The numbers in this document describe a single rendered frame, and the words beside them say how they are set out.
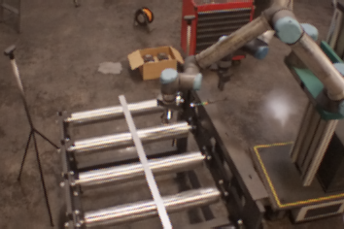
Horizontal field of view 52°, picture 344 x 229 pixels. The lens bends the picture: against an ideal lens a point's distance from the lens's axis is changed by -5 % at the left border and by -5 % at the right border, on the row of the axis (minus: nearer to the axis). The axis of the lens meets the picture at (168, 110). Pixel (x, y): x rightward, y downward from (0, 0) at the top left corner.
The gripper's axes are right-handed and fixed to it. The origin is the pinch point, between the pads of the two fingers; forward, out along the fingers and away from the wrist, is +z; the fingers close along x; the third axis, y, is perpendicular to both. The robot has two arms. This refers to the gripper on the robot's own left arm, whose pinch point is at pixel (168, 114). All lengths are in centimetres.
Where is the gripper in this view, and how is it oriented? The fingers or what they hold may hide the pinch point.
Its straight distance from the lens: 219.9
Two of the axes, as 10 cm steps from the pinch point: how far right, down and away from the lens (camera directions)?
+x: 9.2, 3.1, -2.6
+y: -4.0, 7.2, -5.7
